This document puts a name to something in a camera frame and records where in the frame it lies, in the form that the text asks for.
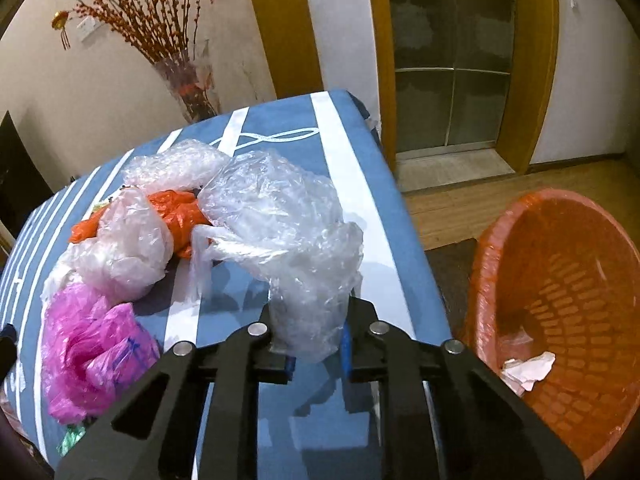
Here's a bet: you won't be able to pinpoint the pink plastic bag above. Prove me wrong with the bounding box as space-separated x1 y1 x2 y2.
41 283 160 425

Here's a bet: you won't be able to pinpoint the large clear plastic bag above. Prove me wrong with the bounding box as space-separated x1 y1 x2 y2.
189 150 363 362

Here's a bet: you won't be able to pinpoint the white crumpled paper trash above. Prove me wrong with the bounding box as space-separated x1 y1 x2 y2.
500 351 556 396

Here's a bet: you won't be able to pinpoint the orange plastic trash basket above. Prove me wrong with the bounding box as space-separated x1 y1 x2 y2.
461 188 639 474

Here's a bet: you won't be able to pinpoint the green plastic bag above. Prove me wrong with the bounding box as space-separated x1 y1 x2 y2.
58 424 87 457

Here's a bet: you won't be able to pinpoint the white translucent plastic bag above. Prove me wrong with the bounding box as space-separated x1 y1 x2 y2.
40 188 174 304

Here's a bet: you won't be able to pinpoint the black television screen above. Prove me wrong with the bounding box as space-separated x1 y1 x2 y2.
0 112 53 238

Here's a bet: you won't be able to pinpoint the small orange plastic bag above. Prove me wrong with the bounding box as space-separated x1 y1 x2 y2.
68 190 209 259

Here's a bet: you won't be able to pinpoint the clear bubble plastic bag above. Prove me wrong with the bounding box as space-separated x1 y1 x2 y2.
122 139 231 195

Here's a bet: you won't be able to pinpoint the glass vase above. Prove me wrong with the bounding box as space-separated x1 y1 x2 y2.
154 55 220 124

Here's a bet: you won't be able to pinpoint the blue white striped tablecloth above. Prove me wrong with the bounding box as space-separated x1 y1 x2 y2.
1 90 450 479

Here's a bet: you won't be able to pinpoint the red dried flower branches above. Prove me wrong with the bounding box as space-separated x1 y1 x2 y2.
49 0 217 68

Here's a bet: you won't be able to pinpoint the wooden framed glass door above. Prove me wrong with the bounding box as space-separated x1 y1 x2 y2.
370 0 559 174

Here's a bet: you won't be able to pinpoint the white wall switch plate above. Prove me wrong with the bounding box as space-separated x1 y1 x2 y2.
76 16 102 42

